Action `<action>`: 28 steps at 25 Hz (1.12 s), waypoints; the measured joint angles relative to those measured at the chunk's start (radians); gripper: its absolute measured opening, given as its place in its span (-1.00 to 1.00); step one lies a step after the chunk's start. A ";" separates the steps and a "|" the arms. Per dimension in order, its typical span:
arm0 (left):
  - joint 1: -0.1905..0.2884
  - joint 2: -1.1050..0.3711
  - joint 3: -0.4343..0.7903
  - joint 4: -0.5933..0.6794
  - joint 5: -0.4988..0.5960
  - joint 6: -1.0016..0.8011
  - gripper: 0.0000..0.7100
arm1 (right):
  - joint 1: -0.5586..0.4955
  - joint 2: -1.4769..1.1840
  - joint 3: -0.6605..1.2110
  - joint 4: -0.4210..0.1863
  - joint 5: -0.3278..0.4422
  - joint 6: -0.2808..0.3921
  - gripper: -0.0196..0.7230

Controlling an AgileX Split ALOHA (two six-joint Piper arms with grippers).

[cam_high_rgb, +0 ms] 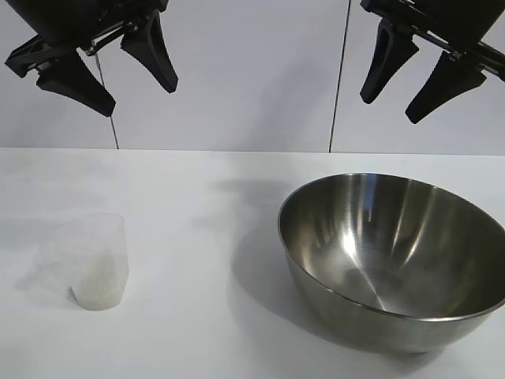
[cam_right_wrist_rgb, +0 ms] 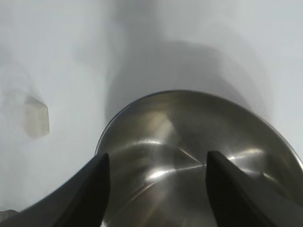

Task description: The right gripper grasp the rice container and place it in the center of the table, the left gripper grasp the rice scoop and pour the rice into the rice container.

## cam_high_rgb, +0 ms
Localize white rice grains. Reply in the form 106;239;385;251
70;252;124;313

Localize stainless steel mixing bowl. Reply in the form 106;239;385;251
277;172;505;355

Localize translucent plastic measuring cup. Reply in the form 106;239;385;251
47;212;130;313

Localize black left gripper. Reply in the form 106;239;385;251
4;0;179;118

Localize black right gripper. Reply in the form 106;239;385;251
359;0;505;125

